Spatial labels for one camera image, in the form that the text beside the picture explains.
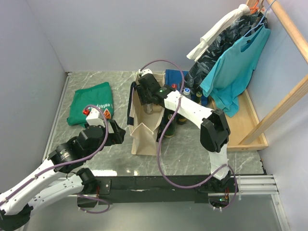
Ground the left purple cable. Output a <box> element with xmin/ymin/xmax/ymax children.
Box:
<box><xmin>0</xmin><ymin>104</ymin><xmax>113</xmax><ymax>215</ymax></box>

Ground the blue folded cloth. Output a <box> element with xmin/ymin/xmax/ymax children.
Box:
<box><xmin>165</xmin><ymin>69</ymin><xmax>208</xmax><ymax>106</ymax></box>

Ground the white hanging garment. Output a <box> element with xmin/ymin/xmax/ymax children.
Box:
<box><xmin>186</xmin><ymin>4</ymin><xmax>250</xmax><ymax>62</ymax></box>

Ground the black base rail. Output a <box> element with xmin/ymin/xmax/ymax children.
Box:
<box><xmin>81</xmin><ymin>176</ymin><xmax>238</xmax><ymax>204</ymax></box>

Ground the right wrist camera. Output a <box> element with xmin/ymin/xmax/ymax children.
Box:
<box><xmin>137</xmin><ymin>68</ymin><xmax>153</xmax><ymax>77</ymax></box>

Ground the dark patterned hanging garment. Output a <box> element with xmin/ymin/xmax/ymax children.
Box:
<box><xmin>184</xmin><ymin>13</ymin><xmax>268</xmax><ymax>93</ymax></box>

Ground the turquoise hanging t-shirt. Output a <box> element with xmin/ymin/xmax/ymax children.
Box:
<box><xmin>200</xmin><ymin>26</ymin><xmax>270</xmax><ymax>117</ymax></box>

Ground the green folded t-shirt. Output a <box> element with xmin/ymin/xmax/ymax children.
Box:
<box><xmin>67</xmin><ymin>82</ymin><xmax>114</xmax><ymax>127</ymax></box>

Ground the beige canvas tote bag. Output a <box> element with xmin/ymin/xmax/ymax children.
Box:
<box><xmin>127</xmin><ymin>75</ymin><xmax>165</xmax><ymax>156</ymax></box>

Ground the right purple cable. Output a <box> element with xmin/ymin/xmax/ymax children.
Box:
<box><xmin>141</xmin><ymin>59</ymin><xmax>238</xmax><ymax>210</ymax></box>

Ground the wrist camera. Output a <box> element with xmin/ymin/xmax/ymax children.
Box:
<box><xmin>137</xmin><ymin>68</ymin><xmax>153</xmax><ymax>77</ymax></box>
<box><xmin>83</xmin><ymin>108</ymin><xmax>105</xmax><ymax>127</ymax></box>

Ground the green glass bottle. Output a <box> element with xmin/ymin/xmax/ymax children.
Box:
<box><xmin>163</xmin><ymin>116</ymin><xmax>176</xmax><ymax>138</ymax></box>
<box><xmin>195</xmin><ymin>91</ymin><xmax>203</xmax><ymax>105</ymax></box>
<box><xmin>167</xmin><ymin>110</ymin><xmax>174</xmax><ymax>120</ymax></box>

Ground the blue clothes hanger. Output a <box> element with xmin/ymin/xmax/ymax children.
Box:
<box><xmin>243</xmin><ymin>0</ymin><xmax>276</xmax><ymax>37</ymax></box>

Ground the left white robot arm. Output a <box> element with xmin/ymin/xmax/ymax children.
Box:
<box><xmin>0</xmin><ymin>120</ymin><xmax>126</xmax><ymax>231</ymax></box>

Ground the orange clothes hanger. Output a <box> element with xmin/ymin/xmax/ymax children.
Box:
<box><xmin>246</xmin><ymin>0</ymin><xmax>264</xmax><ymax>14</ymax></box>

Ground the wooden clothes rack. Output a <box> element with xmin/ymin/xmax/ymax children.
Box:
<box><xmin>228</xmin><ymin>0</ymin><xmax>308</xmax><ymax>151</ymax></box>

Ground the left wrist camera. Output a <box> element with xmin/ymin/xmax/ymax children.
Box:
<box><xmin>83</xmin><ymin>108</ymin><xmax>105</xmax><ymax>127</ymax></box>

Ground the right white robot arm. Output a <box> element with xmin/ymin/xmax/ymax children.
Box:
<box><xmin>136</xmin><ymin>71</ymin><xmax>235</xmax><ymax>192</ymax></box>

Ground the red top drink can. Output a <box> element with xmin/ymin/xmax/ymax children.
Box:
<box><xmin>143</xmin><ymin>103</ymin><xmax>153</xmax><ymax>115</ymax></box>

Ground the silver top can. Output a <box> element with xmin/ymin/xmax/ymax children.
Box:
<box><xmin>177</xmin><ymin>115</ymin><xmax>187</xmax><ymax>125</ymax></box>

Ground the purple cable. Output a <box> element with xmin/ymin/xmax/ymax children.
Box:
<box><xmin>141</xmin><ymin>59</ymin><xmax>238</xmax><ymax>210</ymax></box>
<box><xmin>0</xmin><ymin>104</ymin><xmax>113</xmax><ymax>215</ymax></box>

